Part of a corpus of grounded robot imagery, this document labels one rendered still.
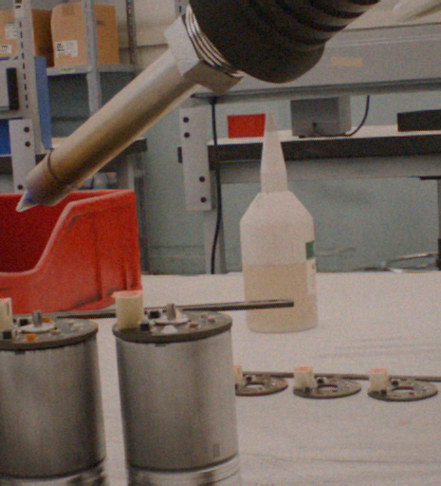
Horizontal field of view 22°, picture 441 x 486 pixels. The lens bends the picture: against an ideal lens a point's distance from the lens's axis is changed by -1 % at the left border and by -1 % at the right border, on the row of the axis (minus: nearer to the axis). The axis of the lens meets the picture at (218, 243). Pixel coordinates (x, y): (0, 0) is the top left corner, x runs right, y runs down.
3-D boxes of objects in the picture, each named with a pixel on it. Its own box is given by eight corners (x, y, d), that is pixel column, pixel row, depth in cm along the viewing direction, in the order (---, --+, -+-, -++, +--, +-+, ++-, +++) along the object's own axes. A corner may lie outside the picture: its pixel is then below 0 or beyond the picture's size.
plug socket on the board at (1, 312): (18, 335, 23) (15, 303, 23) (-23, 338, 24) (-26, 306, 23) (26, 327, 24) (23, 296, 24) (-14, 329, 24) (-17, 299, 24)
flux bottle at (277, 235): (333, 322, 54) (321, 107, 52) (286, 335, 51) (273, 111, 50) (278, 315, 56) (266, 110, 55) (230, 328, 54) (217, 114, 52)
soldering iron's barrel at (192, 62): (23, 233, 21) (232, 62, 17) (-5, 158, 22) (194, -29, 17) (84, 221, 22) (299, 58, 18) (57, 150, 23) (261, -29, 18)
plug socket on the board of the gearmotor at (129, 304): (154, 327, 23) (152, 295, 23) (112, 330, 23) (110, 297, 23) (156, 320, 24) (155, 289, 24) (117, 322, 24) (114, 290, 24)
